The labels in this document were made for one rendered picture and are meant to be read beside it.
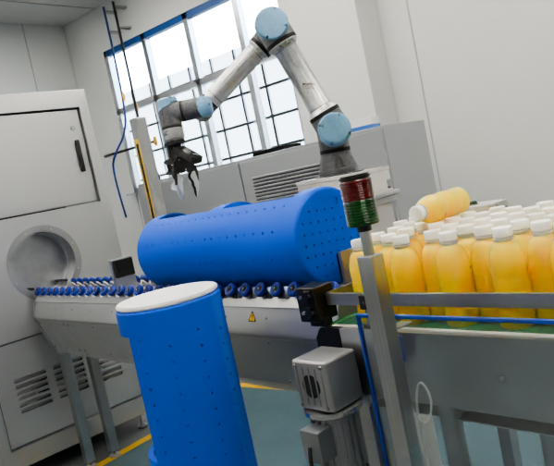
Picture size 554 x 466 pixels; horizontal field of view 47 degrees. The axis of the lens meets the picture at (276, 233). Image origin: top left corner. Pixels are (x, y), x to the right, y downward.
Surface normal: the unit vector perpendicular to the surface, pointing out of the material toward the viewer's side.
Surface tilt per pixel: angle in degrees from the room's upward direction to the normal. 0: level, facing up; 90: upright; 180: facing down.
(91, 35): 90
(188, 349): 90
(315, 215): 90
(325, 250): 90
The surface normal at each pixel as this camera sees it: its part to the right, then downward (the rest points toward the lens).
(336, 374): 0.66, -0.07
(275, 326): -0.75, -0.13
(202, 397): 0.39, 0.00
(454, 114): -0.62, 0.19
